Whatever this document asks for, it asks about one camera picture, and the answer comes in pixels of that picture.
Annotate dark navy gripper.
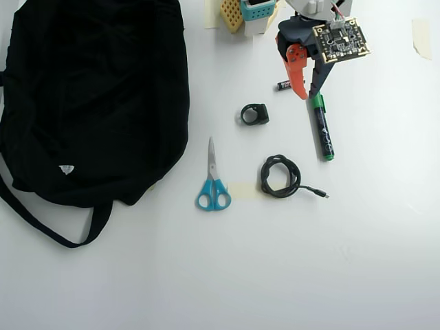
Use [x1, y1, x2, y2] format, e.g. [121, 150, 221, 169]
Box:
[276, 15, 334, 101]

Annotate green marker with black barrel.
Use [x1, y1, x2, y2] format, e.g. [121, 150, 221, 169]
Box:
[310, 91, 336, 162]

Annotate black fabric bag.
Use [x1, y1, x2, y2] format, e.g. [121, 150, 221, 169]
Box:
[0, 0, 191, 250]

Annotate yellow perforated base block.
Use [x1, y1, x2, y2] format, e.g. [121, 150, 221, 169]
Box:
[219, 0, 245, 34]

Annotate long beige masking tape strip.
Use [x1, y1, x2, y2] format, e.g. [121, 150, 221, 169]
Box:
[205, 0, 221, 29]

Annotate torn beige masking tape piece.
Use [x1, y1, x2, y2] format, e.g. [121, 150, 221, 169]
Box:
[411, 19, 432, 61]

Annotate short beige masking tape patch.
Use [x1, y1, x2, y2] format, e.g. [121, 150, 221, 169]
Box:
[227, 180, 258, 200]

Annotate bare camera circuit board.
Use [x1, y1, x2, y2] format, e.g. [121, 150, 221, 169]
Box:
[312, 16, 372, 65]

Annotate black plastic ring clamp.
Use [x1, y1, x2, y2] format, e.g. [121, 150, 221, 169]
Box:
[239, 102, 270, 127]

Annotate coiled black USB cable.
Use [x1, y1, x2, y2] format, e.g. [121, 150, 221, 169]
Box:
[260, 154, 330, 199]

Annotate blue handled scissors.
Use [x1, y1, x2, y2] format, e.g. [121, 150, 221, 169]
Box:
[195, 136, 232, 212]

